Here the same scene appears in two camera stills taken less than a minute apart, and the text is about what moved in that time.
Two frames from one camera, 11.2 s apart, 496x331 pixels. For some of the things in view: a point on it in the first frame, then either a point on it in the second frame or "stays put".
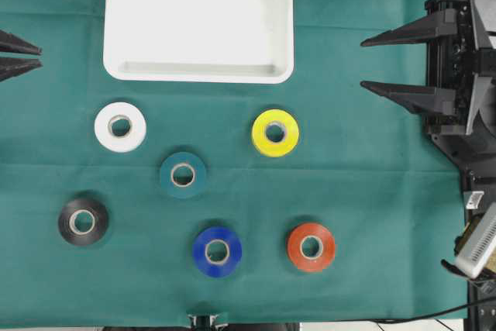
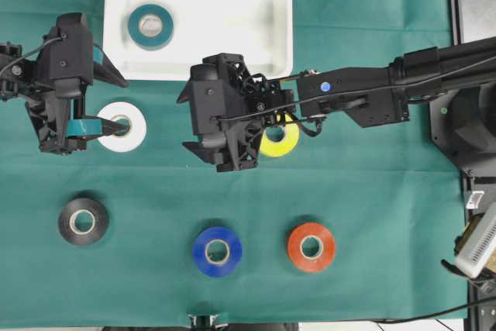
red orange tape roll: (311, 246) stays put
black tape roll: (84, 222) stays put
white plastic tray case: (199, 20) stays put
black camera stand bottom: (206, 322) stays put
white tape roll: (112, 141) stays put
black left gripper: (11, 67) → (53, 104)
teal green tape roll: (196, 167) → (155, 42)
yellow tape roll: (264, 122) stays put
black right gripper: (456, 66) → (229, 107)
